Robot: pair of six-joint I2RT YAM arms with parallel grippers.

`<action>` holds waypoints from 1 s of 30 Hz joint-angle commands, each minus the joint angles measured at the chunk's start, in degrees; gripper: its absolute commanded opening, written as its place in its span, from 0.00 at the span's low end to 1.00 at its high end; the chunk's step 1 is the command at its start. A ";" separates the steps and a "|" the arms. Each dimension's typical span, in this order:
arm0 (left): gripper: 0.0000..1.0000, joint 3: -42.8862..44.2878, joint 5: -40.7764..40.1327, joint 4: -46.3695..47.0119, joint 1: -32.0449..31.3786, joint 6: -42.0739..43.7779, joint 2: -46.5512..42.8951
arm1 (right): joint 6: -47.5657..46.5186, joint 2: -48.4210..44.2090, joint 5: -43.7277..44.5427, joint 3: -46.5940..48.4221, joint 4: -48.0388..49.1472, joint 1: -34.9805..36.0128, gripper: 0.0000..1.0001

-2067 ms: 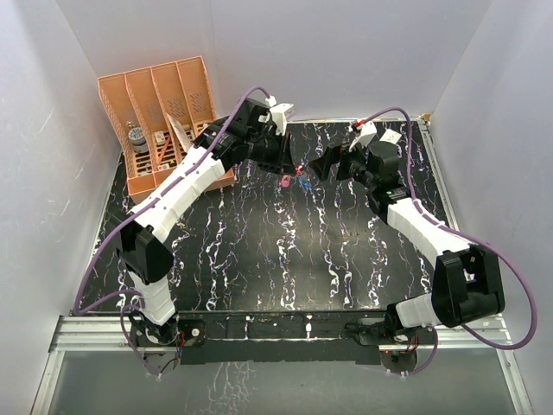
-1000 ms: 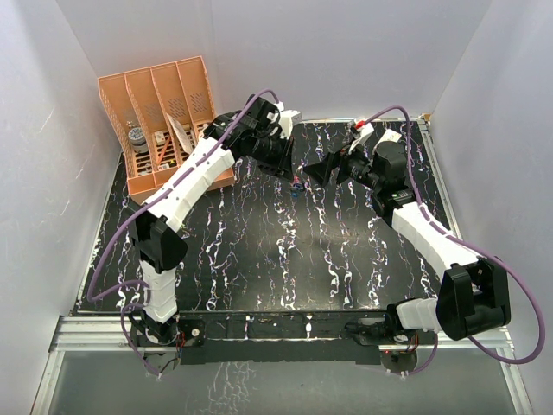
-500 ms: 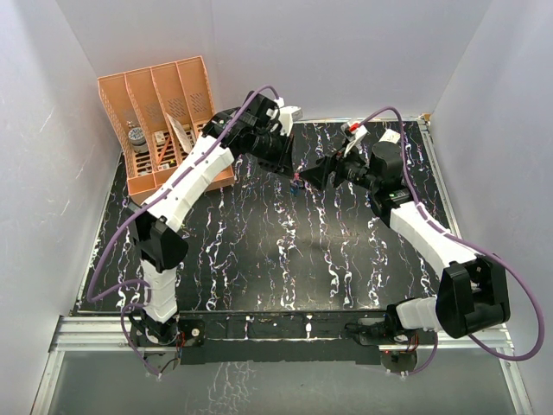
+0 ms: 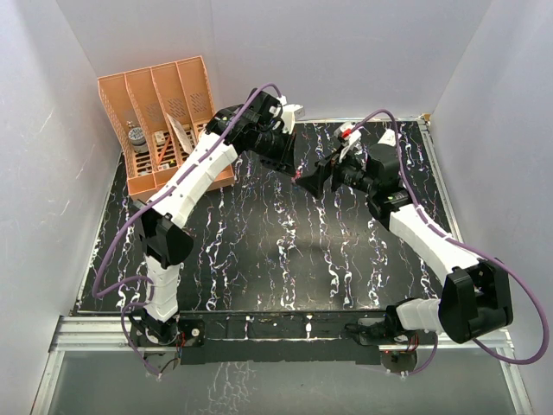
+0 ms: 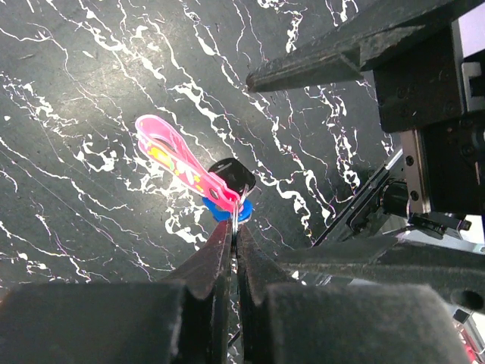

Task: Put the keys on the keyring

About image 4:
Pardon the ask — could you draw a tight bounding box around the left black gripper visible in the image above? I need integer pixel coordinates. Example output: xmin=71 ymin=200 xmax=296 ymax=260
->
xmin=254 ymin=127 xmax=297 ymax=178

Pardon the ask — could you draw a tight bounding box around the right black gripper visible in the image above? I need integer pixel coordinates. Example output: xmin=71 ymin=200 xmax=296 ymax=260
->
xmin=296 ymin=146 xmax=377 ymax=199

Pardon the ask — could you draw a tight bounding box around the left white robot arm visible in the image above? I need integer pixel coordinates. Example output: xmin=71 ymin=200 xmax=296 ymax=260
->
xmin=130 ymin=91 xmax=304 ymax=345

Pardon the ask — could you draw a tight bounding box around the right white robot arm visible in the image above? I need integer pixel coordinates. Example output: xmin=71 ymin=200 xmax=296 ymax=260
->
xmin=296 ymin=144 xmax=513 ymax=344

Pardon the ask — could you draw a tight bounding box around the white red small box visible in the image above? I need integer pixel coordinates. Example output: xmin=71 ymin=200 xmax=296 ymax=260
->
xmin=378 ymin=129 xmax=397 ymax=148

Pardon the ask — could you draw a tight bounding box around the white packaged card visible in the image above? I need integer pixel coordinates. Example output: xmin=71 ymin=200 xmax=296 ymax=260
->
xmin=166 ymin=112 xmax=196 ymax=156

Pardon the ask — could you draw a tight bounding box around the small white beige box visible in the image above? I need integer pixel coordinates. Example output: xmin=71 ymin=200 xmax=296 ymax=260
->
xmin=154 ymin=131 xmax=166 ymax=145

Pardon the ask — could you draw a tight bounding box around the orange perforated file organizer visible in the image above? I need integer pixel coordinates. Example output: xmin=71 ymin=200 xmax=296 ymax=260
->
xmin=98 ymin=56 xmax=215 ymax=202

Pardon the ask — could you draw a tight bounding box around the grey round canister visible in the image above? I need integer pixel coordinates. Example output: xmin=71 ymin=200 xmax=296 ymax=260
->
xmin=127 ymin=121 xmax=148 ymax=154

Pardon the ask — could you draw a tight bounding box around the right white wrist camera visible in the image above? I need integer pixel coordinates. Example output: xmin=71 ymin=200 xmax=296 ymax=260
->
xmin=334 ymin=122 xmax=361 ymax=163

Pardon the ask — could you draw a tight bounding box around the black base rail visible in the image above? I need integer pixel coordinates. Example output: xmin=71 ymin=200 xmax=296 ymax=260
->
xmin=129 ymin=309 xmax=437 ymax=367

